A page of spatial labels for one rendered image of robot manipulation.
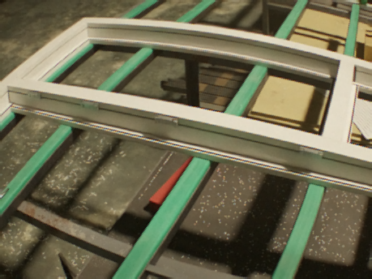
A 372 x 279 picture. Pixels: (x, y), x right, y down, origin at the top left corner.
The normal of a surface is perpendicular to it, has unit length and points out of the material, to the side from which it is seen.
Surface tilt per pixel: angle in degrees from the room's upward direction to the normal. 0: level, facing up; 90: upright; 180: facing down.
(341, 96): 0
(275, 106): 0
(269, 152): 90
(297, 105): 0
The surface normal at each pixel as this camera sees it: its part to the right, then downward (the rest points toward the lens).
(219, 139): -0.39, 0.56
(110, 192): -0.03, -0.80
